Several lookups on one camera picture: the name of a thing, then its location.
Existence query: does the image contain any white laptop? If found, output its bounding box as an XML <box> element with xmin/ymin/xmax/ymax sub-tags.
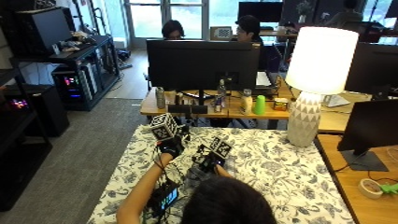
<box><xmin>256</xmin><ymin>71</ymin><xmax>275</xmax><ymax>89</ymax></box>

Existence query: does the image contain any green plastic cup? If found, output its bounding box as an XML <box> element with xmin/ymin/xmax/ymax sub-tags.
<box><xmin>253</xmin><ymin>94</ymin><xmax>268</xmax><ymax>116</ymax></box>

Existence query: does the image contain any large black computer monitor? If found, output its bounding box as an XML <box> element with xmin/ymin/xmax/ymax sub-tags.
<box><xmin>145</xmin><ymin>39</ymin><xmax>263</xmax><ymax>100</ymax></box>

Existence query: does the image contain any right glove marker cube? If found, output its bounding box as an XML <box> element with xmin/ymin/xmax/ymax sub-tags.
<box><xmin>197</xmin><ymin>135</ymin><xmax>235</xmax><ymax>160</ymax></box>

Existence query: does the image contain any person's left hand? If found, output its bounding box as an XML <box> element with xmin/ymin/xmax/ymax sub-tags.
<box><xmin>157</xmin><ymin>124</ymin><xmax>193</xmax><ymax>160</ymax></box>

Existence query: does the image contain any white blue floral tablecloth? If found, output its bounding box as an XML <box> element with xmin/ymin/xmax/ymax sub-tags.
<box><xmin>86</xmin><ymin>125</ymin><xmax>356</xmax><ymax>224</ymax></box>

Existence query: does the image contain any white folded stand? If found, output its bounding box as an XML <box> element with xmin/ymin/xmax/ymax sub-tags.
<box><xmin>323</xmin><ymin>93</ymin><xmax>352</xmax><ymax>108</ymax></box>

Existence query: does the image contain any black computer case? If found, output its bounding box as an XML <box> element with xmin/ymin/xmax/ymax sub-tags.
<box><xmin>2</xmin><ymin>83</ymin><xmax>71</xmax><ymax>138</ymax></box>

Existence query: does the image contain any black monitor behind lamp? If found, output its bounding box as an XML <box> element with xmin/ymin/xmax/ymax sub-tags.
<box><xmin>344</xmin><ymin>41</ymin><xmax>398</xmax><ymax>96</ymax></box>

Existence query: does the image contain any green plastic toy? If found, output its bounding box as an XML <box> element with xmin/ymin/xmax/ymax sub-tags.
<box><xmin>378</xmin><ymin>183</ymin><xmax>398</xmax><ymax>196</ymax></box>

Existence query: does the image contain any beige tape roll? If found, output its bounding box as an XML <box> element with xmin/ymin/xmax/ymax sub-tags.
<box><xmin>357</xmin><ymin>177</ymin><xmax>385</xmax><ymax>200</ymax></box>

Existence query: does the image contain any clear water bottle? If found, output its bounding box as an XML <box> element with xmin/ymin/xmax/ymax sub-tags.
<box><xmin>215</xmin><ymin>78</ymin><xmax>228</xmax><ymax>113</ymax></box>

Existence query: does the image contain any computer tower with coloured lights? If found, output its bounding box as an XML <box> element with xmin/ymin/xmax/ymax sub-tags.
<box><xmin>51</xmin><ymin>63</ymin><xmax>100</xmax><ymax>105</ymax></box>

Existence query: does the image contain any glove marker cube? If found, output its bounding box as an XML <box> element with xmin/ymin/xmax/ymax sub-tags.
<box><xmin>197</xmin><ymin>135</ymin><xmax>235</xmax><ymax>160</ymax></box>
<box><xmin>148</xmin><ymin>113</ymin><xmax>181</xmax><ymax>142</ymax></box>

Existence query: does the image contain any black monitor on square stand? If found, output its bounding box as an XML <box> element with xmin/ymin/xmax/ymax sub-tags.
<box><xmin>336</xmin><ymin>99</ymin><xmax>398</xmax><ymax>173</ymax></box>

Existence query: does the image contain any wooden side desk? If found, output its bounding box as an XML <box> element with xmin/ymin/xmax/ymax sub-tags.
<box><xmin>316</xmin><ymin>133</ymin><xmax>398</xmax><ymax>224</ymax></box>

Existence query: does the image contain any left glove marker cube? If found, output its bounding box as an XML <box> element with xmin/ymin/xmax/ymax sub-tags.
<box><xmin>148</xmin><ymin>113</ymin><xmax>181</xmax><ymax>142</ymax></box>

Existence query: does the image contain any black background screen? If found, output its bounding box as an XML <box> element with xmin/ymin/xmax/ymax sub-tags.
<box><xmin>237</xmin><ymin>1</ymin><xmax>285</xmax><ymax>23</ymax></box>

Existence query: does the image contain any black box on cart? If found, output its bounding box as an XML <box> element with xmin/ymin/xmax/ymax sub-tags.
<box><xmin>12</xmin><ymin>7</ymin><xmax>78</xmax><ymax>58</ymax></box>

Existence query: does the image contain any black shelf rack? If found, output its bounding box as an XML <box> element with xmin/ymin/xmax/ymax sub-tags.
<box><xmin>0</xmin><ymin>57</ymin><xmax>55</xmax><ymax>213</ymax></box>

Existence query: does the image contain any white patterned table lamp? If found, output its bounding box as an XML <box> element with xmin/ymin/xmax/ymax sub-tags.
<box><xmin>284</xmin><ymin>25</ymin><xmax>361</xmax><ymax>148</ymax></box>

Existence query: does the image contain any small yellow orange box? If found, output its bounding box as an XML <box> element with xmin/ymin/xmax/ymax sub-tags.
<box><xmin>273</xmin><ymin>97</ymin><xmax>291</xmax><ymax>112</ymax></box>

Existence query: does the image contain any checkerboard calibration board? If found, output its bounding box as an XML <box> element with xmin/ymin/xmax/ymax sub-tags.
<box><xmin>209</xmin><ymin>25</ymin><xmax>235</xmax><ymax>42</ymax></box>

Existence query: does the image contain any person's right hand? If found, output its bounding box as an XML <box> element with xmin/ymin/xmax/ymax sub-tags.
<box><xmin>192</xmin><ymin>144</ymin><xmax>228</xmax><ymax>175</ymax></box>

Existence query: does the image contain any black equipment cart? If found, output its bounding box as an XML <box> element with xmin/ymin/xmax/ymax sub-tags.
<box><xmin>10</xmin><ymin>35</ymin><xmax>123</xmax><ymax>112</ymax></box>

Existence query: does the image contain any wooden office desk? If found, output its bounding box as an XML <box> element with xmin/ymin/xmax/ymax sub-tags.
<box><xmin>140</xmin><ymin>78</ymin><xmax>374</xmax><ymax>134</ymax></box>

